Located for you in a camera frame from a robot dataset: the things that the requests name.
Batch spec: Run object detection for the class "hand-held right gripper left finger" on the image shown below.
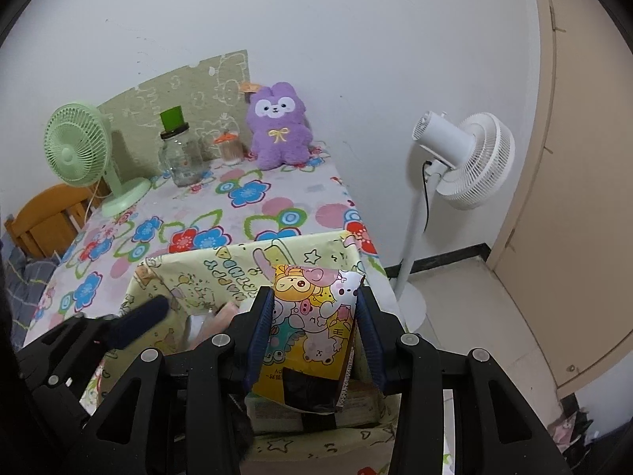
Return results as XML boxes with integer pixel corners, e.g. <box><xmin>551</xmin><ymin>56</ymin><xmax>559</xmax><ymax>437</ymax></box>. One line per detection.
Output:
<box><xmin>64</xmin><ymin>286</ymin><xmax>276</xmax><ymax>475</ymax></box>

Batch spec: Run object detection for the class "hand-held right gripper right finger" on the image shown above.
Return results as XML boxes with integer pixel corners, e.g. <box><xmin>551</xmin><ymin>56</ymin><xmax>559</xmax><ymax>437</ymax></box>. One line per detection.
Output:
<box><xmin>357</xmin><ymin>286</ymin><xmax>570</xmax><ymax>475</ymax></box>

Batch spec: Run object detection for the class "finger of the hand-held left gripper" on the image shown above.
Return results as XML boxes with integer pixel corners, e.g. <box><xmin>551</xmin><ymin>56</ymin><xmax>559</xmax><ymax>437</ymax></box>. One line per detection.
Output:
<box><xmin>17</xmin><ymin>296</ymin><xmax>172</xmax><ymax>419</ymax></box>

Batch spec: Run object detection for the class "cartoon print tissue packet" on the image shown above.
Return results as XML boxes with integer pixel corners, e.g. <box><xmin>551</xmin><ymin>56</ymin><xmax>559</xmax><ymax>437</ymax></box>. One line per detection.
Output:
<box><xmin>244</xmin><ymin>266</ymin><xmax>368</xmax><ymax>415</ymax></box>

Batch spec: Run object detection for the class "yellow cartoon print storage box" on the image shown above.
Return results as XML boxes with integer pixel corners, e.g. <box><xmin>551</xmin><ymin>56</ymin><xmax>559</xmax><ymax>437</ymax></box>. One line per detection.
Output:
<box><xmin>79</xmin><ymin>230</ymin><xmax>401</xmax><ymax>475</ymax></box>

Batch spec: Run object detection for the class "pink soft cloth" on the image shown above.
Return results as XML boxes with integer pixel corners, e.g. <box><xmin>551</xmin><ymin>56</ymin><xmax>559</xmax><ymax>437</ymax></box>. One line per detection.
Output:
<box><xmin>190</xmin><ymin>302</ymin><xmax>243</xmax><ymax>352</ymax></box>

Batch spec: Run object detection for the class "grey plaid blanket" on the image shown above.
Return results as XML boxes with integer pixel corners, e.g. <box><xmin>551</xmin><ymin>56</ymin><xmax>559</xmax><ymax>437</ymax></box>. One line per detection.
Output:
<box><xmin>0</xmin><ymin>242</ymin><xmax>57</xmax><ymax>352</ymax></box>

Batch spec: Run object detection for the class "floral tablecloth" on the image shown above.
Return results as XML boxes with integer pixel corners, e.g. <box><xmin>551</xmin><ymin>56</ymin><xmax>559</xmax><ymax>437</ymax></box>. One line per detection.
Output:
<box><xmin>22</xmin><ymin>141</ymin><xmax>404</xmax><ymax>475</ymax></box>

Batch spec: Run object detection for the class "wooden chair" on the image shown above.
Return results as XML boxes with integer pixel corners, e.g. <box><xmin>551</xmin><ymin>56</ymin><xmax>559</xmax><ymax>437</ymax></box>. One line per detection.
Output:
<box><xmin>5</xmin><ymin>183</ymin><xmax>107</xmax><ymax>260</ymax></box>

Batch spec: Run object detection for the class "glass jar green lid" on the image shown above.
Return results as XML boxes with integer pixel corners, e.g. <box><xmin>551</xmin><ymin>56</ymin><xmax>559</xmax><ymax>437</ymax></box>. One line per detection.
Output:
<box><xmin>158</xmin><ymin>105</ymin><xmax>205</xmax><ymax>188</ymax></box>

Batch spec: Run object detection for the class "green desk fan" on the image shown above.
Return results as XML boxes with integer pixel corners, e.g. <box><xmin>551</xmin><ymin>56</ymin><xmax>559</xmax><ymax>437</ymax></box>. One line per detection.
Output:
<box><xmin>44</xmin><ymin>103</ymin><xmax>152</xmax><ymax>217</ymax></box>

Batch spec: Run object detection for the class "small jar orange lid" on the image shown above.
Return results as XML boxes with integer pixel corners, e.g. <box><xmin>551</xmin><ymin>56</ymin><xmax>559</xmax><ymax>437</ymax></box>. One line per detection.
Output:
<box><xmin>214</xmin><ymin>130</ymin><xmax>243</xmax><ymax>165</ymax></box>

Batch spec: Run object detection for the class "purple plush bunny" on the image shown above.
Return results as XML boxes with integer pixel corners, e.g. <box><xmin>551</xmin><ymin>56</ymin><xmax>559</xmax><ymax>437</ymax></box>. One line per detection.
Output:
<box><xmin>241</xmin><ymin>82</ymin><xmax>313</xmax><ymax>170</ymax></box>

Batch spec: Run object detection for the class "white standing fan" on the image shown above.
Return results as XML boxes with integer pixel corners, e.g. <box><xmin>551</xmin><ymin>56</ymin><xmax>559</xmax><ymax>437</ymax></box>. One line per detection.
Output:
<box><xmin>393</xmin><ymin>110</ymin><xmax>516</xmax><ymax>332</ymax></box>

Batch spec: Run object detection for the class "green patterned board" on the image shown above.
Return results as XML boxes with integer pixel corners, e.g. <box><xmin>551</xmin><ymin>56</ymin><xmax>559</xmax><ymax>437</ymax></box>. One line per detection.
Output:
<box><xmin>96</xmin><ymin>49</ymin><xmax>249</xmax><ymax>179</ymax></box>

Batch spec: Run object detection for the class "dark printed bag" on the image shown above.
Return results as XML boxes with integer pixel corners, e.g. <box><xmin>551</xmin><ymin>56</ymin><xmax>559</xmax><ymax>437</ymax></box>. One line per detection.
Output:
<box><xmin>549</xmin><ymin>396</ymin><xmax>609</xmax><ymax>466</ymax></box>

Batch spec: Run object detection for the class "beige door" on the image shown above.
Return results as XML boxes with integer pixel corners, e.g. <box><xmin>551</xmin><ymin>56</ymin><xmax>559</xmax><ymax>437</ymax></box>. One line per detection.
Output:
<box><xmin>487</xmin><ymin>0</ymin><xmax>633</xmax><ymax>401</ymax></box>

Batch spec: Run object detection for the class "white fan cable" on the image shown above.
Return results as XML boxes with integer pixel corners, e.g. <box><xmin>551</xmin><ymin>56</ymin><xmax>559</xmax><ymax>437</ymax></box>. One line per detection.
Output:
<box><xmin>83</xmin><ymin>183</ymin><xmax>102</xmax><ymax>223</ymax></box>

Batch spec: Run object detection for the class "black fan cable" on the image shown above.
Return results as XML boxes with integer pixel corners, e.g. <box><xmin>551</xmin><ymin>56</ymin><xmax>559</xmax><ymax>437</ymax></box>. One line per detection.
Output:
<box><xmin>422</xmin><ymin>161</ymin><xmax>431</xmax><ymax>233</ymax></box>

